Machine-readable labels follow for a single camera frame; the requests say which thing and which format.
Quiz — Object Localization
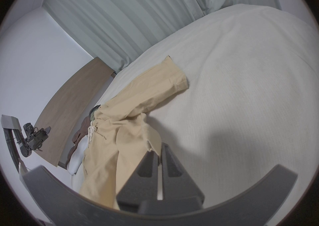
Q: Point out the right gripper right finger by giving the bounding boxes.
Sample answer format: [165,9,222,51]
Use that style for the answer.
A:
[161,143,205,208]

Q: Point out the brown garment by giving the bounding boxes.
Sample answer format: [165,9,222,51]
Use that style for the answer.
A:
[65,114,93,169]

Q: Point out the beige shorts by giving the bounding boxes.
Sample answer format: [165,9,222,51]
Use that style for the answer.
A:
[79,56,189,209]

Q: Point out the white garment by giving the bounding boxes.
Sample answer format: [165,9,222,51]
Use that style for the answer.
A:
[67,136,90,176]

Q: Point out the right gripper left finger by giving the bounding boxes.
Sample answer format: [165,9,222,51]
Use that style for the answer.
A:
[116,151,160,214]

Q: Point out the olive green garment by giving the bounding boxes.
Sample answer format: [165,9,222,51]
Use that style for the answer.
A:
[89,107,101,122]

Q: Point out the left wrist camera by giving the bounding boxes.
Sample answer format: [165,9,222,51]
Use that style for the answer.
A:
[23,123,36,135]

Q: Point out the bed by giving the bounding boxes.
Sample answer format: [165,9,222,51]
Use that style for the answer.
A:
[34,3,319,209]

